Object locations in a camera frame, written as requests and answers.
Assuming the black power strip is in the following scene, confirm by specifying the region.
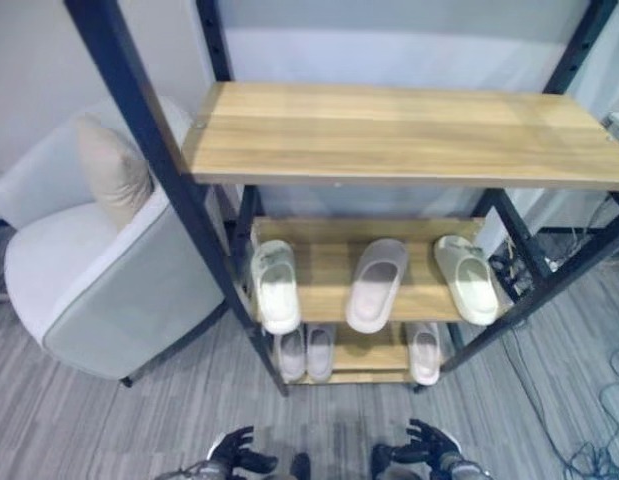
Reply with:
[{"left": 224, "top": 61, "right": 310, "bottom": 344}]
[{"left": 490, "top": 244, "right": 534, "bottom": 301}]

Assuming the large wooden shelf board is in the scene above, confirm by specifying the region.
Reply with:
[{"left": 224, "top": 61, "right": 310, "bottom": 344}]
[{"left": 180, "top": 81, "right": 619, "bottom": 192}]

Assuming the cream slipper with green print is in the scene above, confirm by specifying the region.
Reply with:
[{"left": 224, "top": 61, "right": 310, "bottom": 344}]
[
  {"left": 433, "top": 235, "right": 501, "bottom": 327},
  {"left": 250, "top": 239, "right": 302, "bottom": 335}
]

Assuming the low wooden shelf board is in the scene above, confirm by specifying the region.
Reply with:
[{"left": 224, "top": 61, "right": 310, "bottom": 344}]
[{"left": 276, "top": 322, "right": 443, "bottom": 385}]

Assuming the white upholstered armchair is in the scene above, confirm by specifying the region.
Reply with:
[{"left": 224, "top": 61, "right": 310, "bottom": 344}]
[{"left": 0, "top": 97, "right": 228, "bottom": 389}]

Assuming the blue floor cable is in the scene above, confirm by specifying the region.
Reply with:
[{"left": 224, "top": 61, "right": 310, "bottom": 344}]
[{"left": 568, "top": 344, "right": 619, "bottom": 480}]

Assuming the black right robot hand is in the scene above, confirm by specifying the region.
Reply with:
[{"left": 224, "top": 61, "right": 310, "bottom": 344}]
[{"left": 371, "top": 418, "right": 463, "bottom": 478}]

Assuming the white slipper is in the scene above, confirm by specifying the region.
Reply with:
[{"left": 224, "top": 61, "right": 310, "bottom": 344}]
[
  {"left": 406, "top": 322, "right": 442, "bottom": 387},
  {"left": 305, "top": 323, "right": 337, "bottom": 383}
]

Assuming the dark robot foot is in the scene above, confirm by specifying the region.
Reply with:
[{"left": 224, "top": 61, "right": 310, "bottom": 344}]
[
  {"left": 290, "top": 452, "right": 312, "bottom": 480},
  {"left": 370, "top": 446, "right": 390, "bottom": 480}
]

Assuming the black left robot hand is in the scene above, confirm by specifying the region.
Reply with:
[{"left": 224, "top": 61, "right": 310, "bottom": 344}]
[{"left": 207, "top": 425, "right": 279, "bottom": 479}]

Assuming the pale pink slipper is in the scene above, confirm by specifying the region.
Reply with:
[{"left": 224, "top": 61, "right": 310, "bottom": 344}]
[
  {"left": 345, "top": 238, "right": 409, "bottom": 333},
  {"left": 278, "top": 327, "right": 307, "bottom": 383}
]

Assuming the middle wooden shelf board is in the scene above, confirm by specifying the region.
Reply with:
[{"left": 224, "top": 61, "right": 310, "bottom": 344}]
[{"left": 251, "top": 215, "right": 511, "bottom": 324}]

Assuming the black metal shoe rack frame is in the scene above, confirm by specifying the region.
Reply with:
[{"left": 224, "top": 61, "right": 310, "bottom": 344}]
[{"left": 63, "top": 0, "right": 619, "bottom": 398}]

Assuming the beige cushion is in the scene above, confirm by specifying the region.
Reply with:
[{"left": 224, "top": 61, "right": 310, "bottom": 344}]
[{"left": 72, "top": 115, "right": 155, "bottom": 232}]

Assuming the black floor cable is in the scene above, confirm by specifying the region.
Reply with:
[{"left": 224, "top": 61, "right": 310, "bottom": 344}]
[{"left": 498, "top": 319, "right": 573, "bottom": 480}]

